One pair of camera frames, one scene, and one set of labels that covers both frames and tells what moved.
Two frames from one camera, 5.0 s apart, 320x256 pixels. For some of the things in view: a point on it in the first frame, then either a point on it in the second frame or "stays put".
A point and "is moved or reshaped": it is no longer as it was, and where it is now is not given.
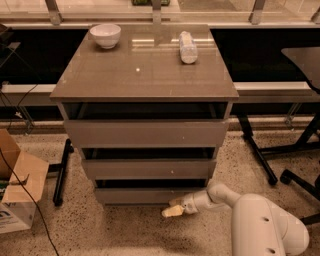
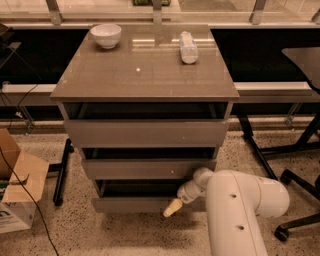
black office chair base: [288, 177] stays put
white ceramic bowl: [106, 35] stays put
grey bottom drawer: [143, 195] is moved or reshaped
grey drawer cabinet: [149, 106] stays put
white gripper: [190, 203] → [185, 194]
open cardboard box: [23, 179] stays put
